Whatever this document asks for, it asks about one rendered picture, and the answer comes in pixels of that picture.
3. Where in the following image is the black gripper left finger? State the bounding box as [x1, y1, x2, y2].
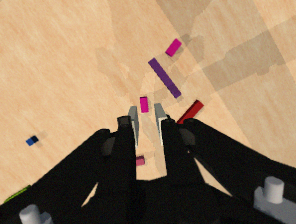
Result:
[0, 106, 139, 224]

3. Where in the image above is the red rod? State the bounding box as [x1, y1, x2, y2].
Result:
[176, 99, 204, 124]

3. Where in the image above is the purple rod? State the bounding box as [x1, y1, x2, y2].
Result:
[148, 58, 182, 98]

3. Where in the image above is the pink rod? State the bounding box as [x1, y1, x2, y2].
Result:
[136, 155, 145, 166]

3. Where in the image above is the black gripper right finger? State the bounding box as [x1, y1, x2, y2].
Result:
[154, 103, 296, 224]

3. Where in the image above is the small blue cube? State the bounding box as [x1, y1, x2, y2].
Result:
[25, 135, 39, 146]

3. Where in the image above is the magenta rod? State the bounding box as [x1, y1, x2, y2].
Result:
[140, 96, 149, 113]
[165, 39, 182, 57]

